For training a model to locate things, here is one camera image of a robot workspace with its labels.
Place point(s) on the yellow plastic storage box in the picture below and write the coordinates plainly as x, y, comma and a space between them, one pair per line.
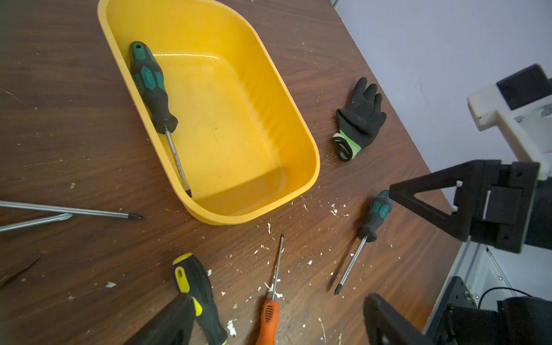
241, 147

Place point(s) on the black work glove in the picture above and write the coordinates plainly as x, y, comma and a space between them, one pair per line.
360, 122

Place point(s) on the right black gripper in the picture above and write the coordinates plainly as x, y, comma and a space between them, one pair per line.
503, 206

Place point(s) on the green black screwdriver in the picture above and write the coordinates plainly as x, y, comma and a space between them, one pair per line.
150, 82
379, 210

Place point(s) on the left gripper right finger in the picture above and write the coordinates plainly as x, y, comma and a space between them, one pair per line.
385, 325

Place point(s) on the black yellow thin screwdriver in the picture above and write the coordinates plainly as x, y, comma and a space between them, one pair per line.
19, 268

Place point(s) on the black handled long screwdriver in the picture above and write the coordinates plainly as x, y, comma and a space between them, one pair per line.
36, 222

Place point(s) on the large orange black screwdriver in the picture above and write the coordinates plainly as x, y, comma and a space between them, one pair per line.
69, 210

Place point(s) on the black yellow grip screwdriver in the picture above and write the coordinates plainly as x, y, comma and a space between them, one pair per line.
192, 279

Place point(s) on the orange handled screwdriver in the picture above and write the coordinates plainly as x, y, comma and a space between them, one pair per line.
270, 312

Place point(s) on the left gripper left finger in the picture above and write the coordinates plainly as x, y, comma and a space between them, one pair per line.
173, 325

